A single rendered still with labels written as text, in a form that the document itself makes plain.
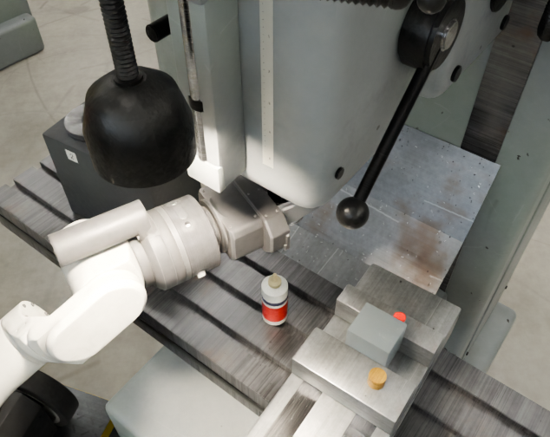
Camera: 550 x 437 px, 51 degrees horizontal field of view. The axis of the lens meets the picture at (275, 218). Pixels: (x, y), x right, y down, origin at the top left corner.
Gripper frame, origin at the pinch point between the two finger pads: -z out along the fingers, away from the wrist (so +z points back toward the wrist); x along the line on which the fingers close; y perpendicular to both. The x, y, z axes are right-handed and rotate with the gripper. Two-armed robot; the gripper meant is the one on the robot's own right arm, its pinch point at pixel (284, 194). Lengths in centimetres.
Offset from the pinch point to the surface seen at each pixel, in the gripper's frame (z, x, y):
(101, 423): 32, 26, 82
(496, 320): -82, 5, 102
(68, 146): 17.9, 35.9, 11.1
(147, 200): 10.7, 22.9, 15.6
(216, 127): 11.1, -6.4, -19.2
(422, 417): -9.7, -22.6, 30.7
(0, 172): 33, 176, 122
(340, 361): 0.1, -14.2, 18.4
